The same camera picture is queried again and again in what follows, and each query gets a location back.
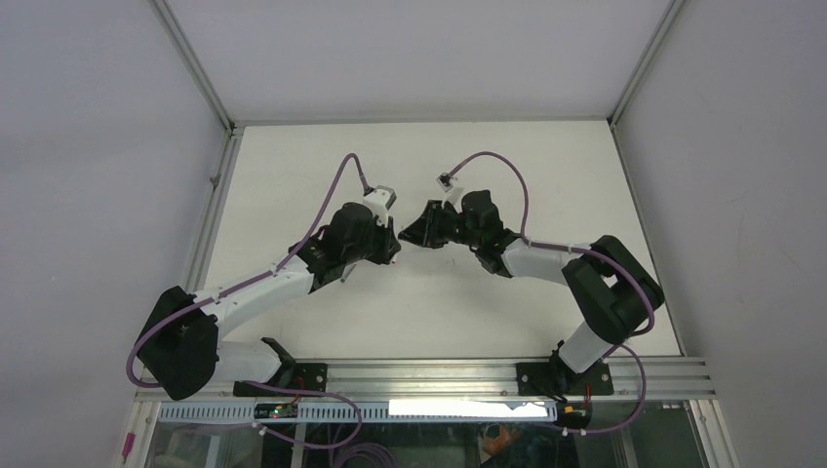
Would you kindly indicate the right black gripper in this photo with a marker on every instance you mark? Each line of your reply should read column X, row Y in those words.
column 424, row 231

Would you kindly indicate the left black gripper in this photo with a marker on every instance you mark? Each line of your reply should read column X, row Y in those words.
column 389, row 245

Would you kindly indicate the white black marker pen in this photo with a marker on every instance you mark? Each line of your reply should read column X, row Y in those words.
column 347, row 273

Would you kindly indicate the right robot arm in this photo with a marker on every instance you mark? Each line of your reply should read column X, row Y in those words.
column 613, row 291

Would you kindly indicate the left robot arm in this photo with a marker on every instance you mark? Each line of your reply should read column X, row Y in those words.
column 184, row 343

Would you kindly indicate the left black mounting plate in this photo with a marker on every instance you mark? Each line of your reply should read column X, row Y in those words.
column 301, row 376

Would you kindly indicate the black mounting plate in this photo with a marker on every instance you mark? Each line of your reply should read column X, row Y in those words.
column 301, row 376
column 546, row 379

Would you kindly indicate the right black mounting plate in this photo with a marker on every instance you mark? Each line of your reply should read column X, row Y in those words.
column 546, row 379

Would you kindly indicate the orange object under table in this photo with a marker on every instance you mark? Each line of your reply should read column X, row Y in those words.
column 496, row 438

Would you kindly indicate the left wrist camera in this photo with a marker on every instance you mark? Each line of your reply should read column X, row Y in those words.
column 379, row 201

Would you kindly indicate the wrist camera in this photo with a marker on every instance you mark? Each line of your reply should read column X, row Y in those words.
column 453, row 192
column 379, row 201

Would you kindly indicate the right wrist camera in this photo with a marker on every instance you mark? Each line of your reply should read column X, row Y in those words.
column 453, row 192

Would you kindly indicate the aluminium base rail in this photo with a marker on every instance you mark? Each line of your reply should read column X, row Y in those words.
column 660, row 379

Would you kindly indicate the white slotted cable duct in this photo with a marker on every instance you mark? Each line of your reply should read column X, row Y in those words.
column 392, row 411

